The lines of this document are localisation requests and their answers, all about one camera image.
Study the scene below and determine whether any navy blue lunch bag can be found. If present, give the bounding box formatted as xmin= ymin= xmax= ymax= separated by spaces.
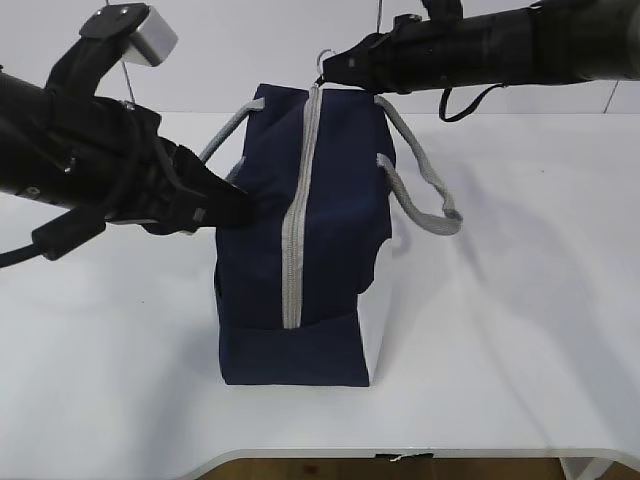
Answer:
xmin=202 ymin=83 xmax=463 ymax=387

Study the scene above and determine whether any white table leg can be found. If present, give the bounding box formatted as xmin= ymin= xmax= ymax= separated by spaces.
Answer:
xmin=559 ymin=457 xmax=613 ymax=480

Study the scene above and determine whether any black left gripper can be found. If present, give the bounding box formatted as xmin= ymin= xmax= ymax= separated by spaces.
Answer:
xmin=29 ymin=98 xmax=255 ymax=260

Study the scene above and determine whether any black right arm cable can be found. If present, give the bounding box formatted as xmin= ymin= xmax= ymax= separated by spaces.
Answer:
xmin=438 ymin=83 xmax=509 ymax=123

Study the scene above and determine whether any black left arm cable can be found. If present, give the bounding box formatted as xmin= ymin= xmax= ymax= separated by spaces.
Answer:
xmin=0 ymin=242 xmax=46 ymax=270

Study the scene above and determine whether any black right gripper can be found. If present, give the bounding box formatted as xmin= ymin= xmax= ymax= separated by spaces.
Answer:
xmin=319 ymin=1 xmax=495 ymax=94

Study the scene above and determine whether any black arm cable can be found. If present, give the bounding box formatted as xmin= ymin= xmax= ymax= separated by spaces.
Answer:
xmin=0 ymin=242 xmax=46 ymax=270
xmin=438 ymin=83 xmax=509 ymax=123

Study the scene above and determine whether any black tape on table edge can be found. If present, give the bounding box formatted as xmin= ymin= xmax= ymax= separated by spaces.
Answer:
xmin=374 ymin=452 xmax=434 ymax=463

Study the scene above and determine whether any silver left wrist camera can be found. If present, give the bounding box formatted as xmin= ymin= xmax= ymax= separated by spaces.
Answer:
xmin=47 ymin=2 xmax=180 ymax=99

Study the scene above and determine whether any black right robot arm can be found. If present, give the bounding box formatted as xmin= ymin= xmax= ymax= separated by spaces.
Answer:
xmin=322 ymin=1 xmax=639 ymax=94

